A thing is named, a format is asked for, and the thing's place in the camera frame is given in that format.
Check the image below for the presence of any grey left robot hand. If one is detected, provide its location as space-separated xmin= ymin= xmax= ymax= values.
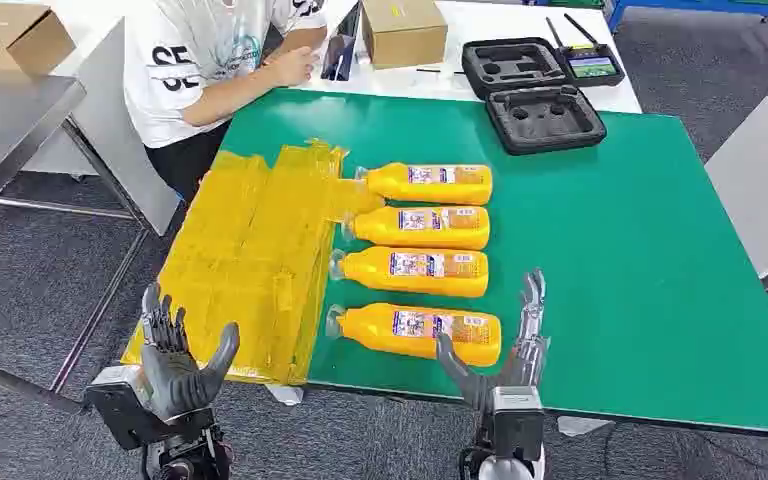
xmin=140 ymin=282 xmax=242 ymax=423

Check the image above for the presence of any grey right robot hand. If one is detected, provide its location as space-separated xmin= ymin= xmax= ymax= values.
xmin=434 ymin=267 xmax=552 ymax=413

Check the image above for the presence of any person's right hand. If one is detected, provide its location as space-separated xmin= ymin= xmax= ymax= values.
xmin=264 ymin=46 xmax=323 ymax=88

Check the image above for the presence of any orange drink bottle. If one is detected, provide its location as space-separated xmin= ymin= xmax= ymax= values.
xmin=342 ymin=205 xmax=492 ymax=252
xmin=324 ymin=302 xmax=503 ymax=369
xmin=355 ymin=162 xmax=495 ymax=207
xmin=328 ymin=246 xmax=491 ymax=299

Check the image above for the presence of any dark tablet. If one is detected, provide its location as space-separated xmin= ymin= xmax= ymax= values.
xmin=320 ymin=0 xmax=363 ymax=83

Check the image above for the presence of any person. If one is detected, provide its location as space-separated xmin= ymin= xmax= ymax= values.
xmin=122 ymin=0 xmax=330 ymax=204

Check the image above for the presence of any large cardboard box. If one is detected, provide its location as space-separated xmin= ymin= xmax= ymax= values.
xmin=360 ymin=0 xmax=450 ymax=71

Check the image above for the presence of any yellow sheet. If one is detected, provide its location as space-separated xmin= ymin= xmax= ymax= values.
xmin=120 ymin=139 xmax=386 ymax=387

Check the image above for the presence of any green mat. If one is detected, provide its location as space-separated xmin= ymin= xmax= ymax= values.
xmin=214 ymin=87 xmax=768 ymax=439

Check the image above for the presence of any white cabinet panel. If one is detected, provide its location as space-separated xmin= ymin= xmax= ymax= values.
xmin=19 ymin=16 xmax=181 ymax=237

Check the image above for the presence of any white table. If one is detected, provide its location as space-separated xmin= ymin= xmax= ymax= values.
xmin=287 ymin=0 xmax=644 ymax=115

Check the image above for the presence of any black foam case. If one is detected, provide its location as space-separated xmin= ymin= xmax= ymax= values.
xmin=461 ymin=36 xmax=609 ymax=158

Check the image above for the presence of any small cardboard box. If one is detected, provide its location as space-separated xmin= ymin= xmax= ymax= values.
xmin=0 ymin=1 xmax=77 ymax=76

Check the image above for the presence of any steel table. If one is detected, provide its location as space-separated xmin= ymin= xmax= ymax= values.
xmin=0 ymin=66 xmax=155 ymax=413

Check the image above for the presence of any black remote controller with antennas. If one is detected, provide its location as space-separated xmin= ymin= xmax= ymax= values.
xmin=546 ymin=13 xmax=626 ymax=89

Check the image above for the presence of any grey table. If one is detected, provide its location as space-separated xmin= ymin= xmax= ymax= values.
xmin=704 ymin=56 xmax=768 ymax=280

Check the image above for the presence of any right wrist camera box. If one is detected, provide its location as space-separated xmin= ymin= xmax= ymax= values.
xmin=487 ymin=386 xmax=547 ymax=464

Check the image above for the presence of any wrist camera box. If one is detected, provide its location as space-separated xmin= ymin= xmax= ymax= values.
xmin=487 ymin=386 xmax=547 ymax=464
xmin=85 ymin=364 xmax=160 ymax=452

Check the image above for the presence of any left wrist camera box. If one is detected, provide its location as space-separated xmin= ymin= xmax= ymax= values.
xmin=85 ymin=364 xmax=160 ymax=452

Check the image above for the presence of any white table bracket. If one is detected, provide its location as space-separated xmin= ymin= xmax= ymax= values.
xmin=266 ymin=384 xmax=306 ymax=407
xmin=556 ymin=415 xmax=615 ymax=438

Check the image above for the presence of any blue metal frame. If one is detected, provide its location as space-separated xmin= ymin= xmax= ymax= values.
xmin=605 ymin=0 xmax=768 ymax=34

